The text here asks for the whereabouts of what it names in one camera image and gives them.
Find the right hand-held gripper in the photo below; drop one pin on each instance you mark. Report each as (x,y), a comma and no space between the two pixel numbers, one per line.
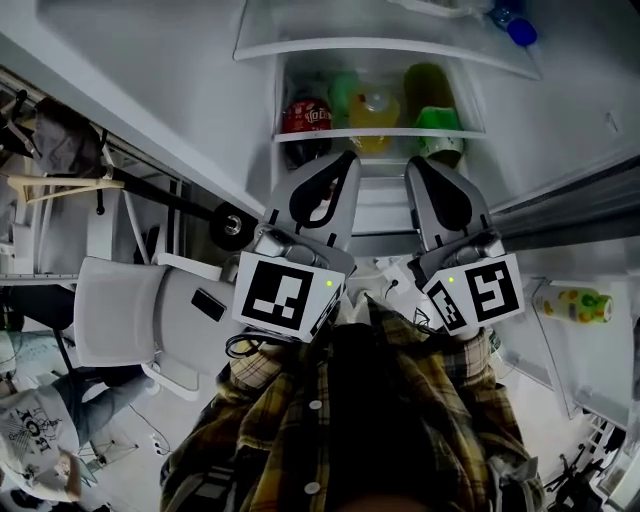
(492,295)

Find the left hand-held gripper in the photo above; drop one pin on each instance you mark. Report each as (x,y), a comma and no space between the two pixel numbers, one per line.
(275,295)

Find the white fridge door edge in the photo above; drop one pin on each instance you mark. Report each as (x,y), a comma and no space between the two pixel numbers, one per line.
(375,132)

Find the person's right forearm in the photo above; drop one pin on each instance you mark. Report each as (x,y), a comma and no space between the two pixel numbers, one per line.
(475,360)

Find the person's left forearm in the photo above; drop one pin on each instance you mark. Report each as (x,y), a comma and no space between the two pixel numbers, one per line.
(255,370)

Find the clear fridge door shelf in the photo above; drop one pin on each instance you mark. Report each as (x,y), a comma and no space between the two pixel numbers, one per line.
(350,30)

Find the white refrigerator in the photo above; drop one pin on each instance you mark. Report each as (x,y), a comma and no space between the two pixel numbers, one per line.
(150,60)

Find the clear crisper drawer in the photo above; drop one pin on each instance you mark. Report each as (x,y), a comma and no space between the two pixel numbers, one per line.
(385,200)

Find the black pole with wheel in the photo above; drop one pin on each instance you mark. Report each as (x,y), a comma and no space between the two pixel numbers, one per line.
(230,226)

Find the red label cola bottle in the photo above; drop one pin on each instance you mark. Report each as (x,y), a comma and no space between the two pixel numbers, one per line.
(307,115)

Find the yellow juice bottle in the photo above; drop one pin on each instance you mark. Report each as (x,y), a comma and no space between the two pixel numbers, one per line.
(372,112)

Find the green soda bottle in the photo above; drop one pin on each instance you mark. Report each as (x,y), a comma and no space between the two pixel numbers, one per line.
(344,95)

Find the olive bottle with green cap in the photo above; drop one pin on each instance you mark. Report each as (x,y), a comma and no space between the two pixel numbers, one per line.
(435,90)

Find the clear green label water bottle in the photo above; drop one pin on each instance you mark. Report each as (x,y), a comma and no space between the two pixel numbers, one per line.
(495,344)

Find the black phone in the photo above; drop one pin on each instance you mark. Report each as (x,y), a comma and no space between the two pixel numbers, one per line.
(208,305)

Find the fruit print drink bottle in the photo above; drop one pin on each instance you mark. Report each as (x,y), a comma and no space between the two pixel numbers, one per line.
(575,305)

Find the clear door bin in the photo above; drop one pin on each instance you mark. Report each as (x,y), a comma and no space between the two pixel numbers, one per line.
(530,380)
(575,335)

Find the blue cap water bottle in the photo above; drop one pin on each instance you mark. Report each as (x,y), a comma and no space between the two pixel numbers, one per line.
(520,30)

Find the white metal rack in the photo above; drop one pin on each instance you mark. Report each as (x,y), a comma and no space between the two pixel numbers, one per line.
(105,240)

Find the white grey office chair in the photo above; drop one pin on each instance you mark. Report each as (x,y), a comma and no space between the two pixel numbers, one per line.
(130,315)

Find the yellow plaid shirt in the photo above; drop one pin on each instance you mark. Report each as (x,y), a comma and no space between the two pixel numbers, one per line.
(300,440)

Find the wooden clothes hanger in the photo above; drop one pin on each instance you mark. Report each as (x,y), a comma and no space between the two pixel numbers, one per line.
(65,187)

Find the grey hanging garment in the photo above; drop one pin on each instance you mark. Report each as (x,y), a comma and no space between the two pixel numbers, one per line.
(65,135)

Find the white floor socket strip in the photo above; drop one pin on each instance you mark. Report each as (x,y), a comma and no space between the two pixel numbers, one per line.
(158,444)

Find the black mesh chair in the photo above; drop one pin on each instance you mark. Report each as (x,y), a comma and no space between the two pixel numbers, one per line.
(40,307)

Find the small glass table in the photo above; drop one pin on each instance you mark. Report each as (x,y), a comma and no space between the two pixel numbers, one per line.
(107,452)

